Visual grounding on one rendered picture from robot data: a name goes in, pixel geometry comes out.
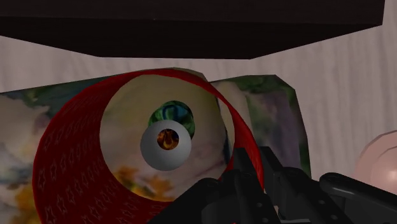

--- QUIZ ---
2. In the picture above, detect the pale pink round object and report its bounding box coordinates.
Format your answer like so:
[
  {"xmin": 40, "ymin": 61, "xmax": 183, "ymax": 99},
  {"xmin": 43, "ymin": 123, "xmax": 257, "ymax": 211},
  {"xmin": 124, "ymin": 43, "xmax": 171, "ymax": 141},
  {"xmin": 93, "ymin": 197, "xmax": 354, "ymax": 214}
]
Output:
[{"xmin": 353, "ymin": 130, "xmax": 397, "ymax": 197}]

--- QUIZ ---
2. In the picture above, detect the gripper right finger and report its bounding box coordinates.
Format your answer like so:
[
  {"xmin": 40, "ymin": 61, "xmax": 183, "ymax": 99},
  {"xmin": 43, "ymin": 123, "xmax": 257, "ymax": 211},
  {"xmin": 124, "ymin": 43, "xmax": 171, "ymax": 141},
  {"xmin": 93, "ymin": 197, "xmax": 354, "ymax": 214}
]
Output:
[{"xmin": 260, "ymin": 146, "xmax": 397, "ymax": 224}]

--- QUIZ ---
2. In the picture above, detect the watercolour-patterned box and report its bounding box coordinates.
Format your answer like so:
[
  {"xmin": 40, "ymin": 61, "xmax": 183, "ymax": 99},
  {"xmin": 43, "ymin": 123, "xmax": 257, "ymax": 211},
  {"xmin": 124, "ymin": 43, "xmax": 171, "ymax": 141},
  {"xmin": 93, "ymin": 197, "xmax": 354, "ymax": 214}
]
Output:
[{"xmin": 0, "ymin": 67, "xmax": 312, "ymax": 224}]

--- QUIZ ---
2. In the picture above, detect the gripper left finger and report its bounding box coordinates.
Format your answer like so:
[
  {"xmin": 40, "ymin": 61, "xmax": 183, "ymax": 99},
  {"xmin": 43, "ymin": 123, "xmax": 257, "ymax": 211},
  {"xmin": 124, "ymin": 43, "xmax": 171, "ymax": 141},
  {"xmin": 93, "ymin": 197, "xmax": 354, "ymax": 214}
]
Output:
[{"xmin": 148, "ymin": 147, "xmax": 275, "ymax": 224}]

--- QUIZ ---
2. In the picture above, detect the red star-patterned cylinder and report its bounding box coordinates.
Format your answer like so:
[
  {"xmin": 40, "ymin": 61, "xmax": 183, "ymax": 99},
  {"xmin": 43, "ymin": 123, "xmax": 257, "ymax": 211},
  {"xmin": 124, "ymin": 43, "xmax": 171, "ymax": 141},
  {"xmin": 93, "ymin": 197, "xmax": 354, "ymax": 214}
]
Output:
[{"xmin": 32, "ymin": 68, "xmax": 265, "ymax": 224}]

